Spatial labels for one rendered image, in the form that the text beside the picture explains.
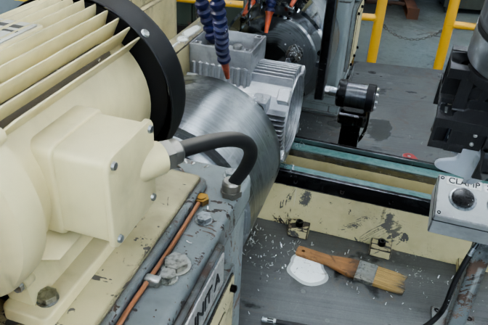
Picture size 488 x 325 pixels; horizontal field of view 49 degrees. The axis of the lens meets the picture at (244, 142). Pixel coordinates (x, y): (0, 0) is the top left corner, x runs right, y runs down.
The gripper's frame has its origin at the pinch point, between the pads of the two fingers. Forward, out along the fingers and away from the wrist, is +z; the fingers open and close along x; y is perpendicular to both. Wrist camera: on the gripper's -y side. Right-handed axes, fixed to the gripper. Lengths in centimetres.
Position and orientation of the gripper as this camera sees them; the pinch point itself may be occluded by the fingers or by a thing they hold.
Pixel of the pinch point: (473, 175)
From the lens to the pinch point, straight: 75.8
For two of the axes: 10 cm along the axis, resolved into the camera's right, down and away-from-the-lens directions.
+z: 0.7, 6.0, 8.0
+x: -3.0, 7.7, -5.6
